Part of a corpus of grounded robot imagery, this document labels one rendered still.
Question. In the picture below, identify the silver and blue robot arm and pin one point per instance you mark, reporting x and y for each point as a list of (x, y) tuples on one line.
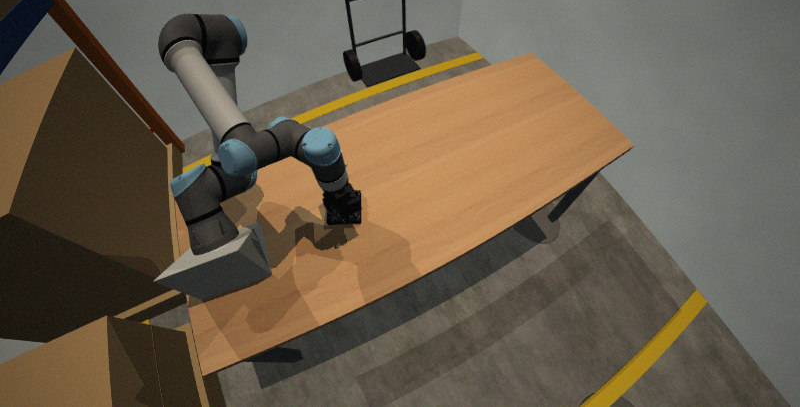
[(199, 191)]

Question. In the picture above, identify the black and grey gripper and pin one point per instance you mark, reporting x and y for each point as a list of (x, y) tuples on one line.
[(345, 209)]

